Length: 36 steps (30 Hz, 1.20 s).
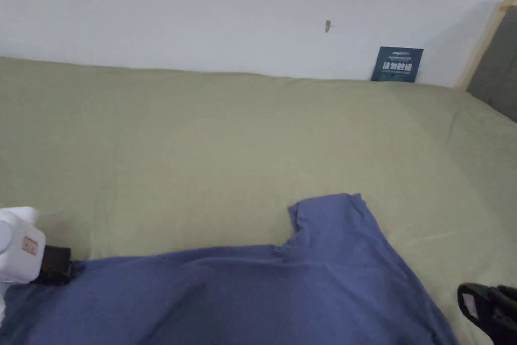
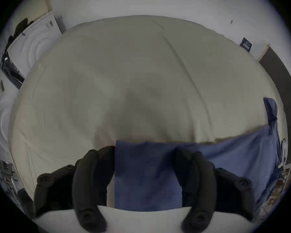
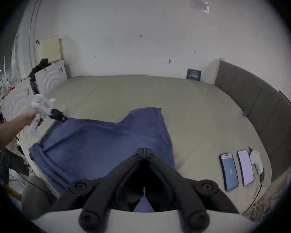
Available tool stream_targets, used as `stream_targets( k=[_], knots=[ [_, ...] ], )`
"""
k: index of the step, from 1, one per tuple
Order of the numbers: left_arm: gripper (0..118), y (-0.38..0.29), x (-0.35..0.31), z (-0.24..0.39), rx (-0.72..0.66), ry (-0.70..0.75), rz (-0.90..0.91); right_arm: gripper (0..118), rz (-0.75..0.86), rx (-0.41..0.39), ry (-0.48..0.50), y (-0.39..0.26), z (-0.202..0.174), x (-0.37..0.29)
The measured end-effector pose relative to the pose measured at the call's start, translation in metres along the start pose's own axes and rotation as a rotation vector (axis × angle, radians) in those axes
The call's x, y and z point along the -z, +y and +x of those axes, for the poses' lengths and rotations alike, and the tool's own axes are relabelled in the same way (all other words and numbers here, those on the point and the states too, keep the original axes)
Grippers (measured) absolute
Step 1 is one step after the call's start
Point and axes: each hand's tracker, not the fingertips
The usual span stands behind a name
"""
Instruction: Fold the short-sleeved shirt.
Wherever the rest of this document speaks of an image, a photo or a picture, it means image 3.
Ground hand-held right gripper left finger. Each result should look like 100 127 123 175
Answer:
51 149 145 233

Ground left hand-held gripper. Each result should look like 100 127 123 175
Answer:
28 94 66 137

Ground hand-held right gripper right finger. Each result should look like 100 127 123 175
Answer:
145 149 239 233

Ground dark blue garment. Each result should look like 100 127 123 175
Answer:
29 107 177 213

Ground person's left forearm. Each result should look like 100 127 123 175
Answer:
0 116 27 153

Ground person's left hand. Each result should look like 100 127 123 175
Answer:
19 109 44 128

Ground phone with blue back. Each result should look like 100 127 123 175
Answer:
219 153 239 191

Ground black bag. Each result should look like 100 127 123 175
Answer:
28 58 52 82

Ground phone with pale screen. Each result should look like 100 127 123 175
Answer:
237 150 255 186

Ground person's legs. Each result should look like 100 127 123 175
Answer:
21 176 55 220

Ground pale yellow carton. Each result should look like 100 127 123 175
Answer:
36 35 64 63

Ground bed with beige sheet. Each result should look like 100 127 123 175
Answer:
17 75 273 218

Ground grey padded headboard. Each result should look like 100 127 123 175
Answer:
215 60 291 177

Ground black cable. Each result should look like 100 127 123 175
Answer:
241 168 265 215

